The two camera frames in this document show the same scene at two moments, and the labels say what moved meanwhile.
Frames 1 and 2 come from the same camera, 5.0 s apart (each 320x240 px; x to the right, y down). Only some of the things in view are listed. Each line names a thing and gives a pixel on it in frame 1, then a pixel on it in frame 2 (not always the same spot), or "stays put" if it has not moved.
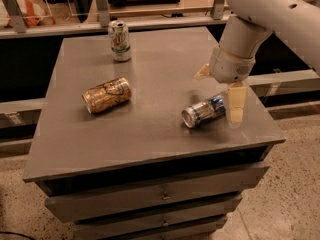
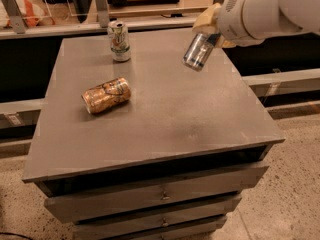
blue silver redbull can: [213, 108] -> [199, 50]
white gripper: [230, 67] -> [237, 21]
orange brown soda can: [107, 94] stays put
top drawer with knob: [86, 205] stays put
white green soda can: [119, 39] stays put
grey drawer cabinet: [135, 171] stays put
